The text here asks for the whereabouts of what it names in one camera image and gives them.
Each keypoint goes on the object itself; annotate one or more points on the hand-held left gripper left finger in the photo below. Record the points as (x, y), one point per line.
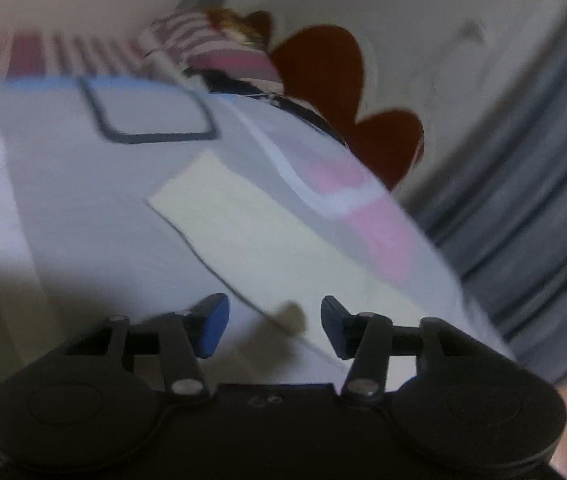
(216, 321)

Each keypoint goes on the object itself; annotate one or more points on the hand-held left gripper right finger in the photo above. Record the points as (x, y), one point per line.
(334, 325)

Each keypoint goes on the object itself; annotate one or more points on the cream knit sweater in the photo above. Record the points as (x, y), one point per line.
(243, 232)

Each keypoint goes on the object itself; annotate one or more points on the grey pink patterned bed sheet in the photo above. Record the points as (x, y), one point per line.
(63, 185)

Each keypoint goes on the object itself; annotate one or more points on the wide grey curtain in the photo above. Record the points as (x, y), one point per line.
(528, 220)

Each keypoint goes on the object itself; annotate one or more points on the black cloth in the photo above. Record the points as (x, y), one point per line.
(293, 105)

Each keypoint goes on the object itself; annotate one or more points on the red cloud-shaped headboard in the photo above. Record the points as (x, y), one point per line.
(333, 70)

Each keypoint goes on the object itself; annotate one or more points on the pink striped floral pillow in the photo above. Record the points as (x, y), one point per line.
(213, 45)
(38, 52)

